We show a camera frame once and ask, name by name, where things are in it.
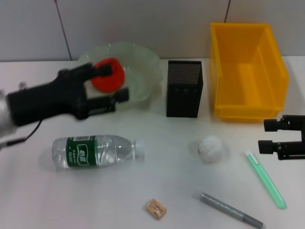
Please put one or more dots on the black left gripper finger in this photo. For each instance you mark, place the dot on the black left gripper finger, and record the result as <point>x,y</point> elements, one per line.
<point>100,70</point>
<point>104,105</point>

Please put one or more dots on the black mesh pen holder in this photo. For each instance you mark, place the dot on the black mesh pen holder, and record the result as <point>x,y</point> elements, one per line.
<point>183,102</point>

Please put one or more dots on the clear water bottle green label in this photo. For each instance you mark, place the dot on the clear water bottle green label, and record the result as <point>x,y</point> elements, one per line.
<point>95,152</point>

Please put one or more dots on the translucent green bowl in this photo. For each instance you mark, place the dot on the translucent green bowl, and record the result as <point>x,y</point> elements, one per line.
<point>140,66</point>

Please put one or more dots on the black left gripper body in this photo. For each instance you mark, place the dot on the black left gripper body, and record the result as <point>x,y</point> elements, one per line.
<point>52,100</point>

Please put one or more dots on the tan eraser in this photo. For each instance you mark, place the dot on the tan eraser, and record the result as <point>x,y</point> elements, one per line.
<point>156,208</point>

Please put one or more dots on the grey marker pen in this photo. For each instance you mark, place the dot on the grey marker pen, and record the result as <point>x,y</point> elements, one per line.
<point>224,207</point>

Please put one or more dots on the yellow plastic storage bin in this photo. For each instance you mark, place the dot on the yellow plastic storage bin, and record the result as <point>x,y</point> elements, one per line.
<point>247,71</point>

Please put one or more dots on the orange fruit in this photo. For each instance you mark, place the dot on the orange fruit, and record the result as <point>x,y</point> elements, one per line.
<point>109,82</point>

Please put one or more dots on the green pen with white cap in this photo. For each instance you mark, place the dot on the green pen with white cap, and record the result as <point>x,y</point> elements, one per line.
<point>264,177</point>

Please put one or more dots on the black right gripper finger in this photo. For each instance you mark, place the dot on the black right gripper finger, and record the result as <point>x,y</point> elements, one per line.
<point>288,124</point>
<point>288,150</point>

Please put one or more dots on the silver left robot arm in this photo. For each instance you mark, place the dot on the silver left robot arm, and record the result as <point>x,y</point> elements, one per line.
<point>6,119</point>

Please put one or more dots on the white paper ball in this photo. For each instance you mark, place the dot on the white paper ball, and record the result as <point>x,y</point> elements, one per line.
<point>209,149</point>

